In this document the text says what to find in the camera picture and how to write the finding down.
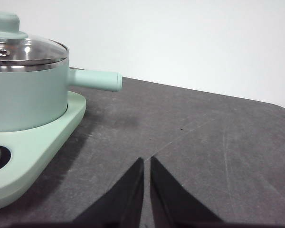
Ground glass lid with green knob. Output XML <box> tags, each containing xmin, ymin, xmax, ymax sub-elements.
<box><xmin>0</xmin><ymin>11</ymin><xmax>69</xmax><ymax>71</ymax></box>

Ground mint green cooker base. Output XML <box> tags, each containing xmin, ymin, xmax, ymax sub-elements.
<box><xmin>0</xmin><ymin>91</ymin><xmax>87</xmax><ymax>211</ymax></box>

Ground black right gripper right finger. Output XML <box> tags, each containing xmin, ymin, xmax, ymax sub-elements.
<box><xmin>149</xmin><ymin>156</ymin><xmax>285</xmax><ymax>228</ymax></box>

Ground mint green pot with handle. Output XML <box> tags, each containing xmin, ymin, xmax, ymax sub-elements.
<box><xmin>0</xmin><ymin>63</ymin><xmax>123</xmax><ymax>133</ymax></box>

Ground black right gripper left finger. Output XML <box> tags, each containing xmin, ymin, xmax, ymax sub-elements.
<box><xmin>11</xmin><ymin>157</ymin><xmax>144</xmax><ymax>228</ymax></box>

